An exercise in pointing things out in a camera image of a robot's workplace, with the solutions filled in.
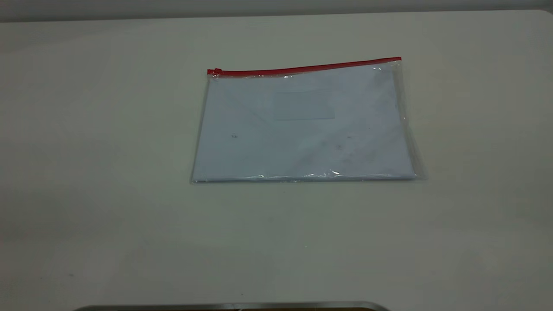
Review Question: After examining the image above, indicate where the silver metal frame edge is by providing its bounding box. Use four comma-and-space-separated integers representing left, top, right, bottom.
73, 301, 391, 311

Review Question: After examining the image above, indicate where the white paper stack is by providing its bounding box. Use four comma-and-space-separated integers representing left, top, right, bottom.
192, 65, 417, 182

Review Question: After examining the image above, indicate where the clear plastic bag red zipper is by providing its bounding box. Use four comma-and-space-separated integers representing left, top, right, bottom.
190, 56, 427, 185

